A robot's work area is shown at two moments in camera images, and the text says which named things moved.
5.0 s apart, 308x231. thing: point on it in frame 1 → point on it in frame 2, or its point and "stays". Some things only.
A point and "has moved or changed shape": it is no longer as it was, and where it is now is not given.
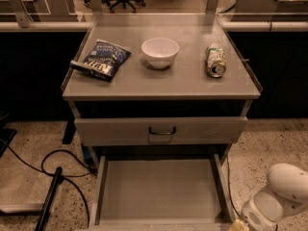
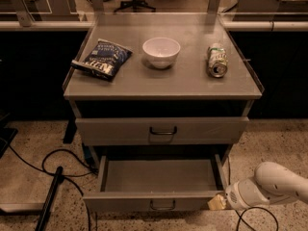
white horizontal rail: x=85 y=26 stays
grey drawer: x=161 y=192 has moved or changed shape
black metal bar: x=44 y=212 stays
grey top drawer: x=162 y=131 stays
